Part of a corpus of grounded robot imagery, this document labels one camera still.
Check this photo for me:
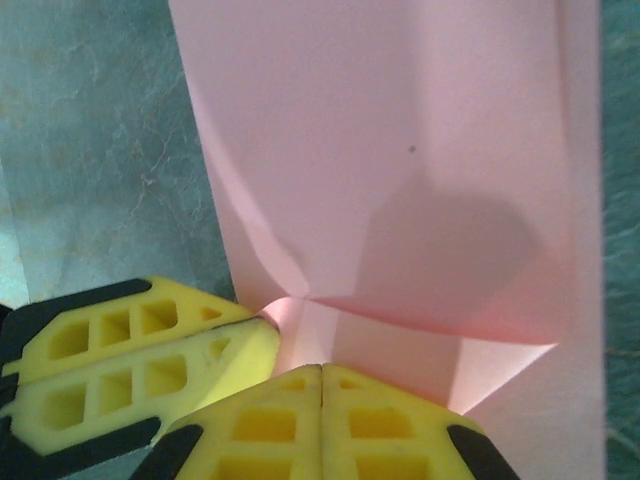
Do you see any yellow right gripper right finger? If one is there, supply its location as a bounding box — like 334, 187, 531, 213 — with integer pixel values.
322, 363, 512, 480

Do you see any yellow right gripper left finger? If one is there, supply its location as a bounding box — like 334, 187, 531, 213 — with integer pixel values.
134, 364, 322, 480

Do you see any pink paper sheet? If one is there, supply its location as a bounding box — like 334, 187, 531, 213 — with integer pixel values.
167, 0, 609, 480

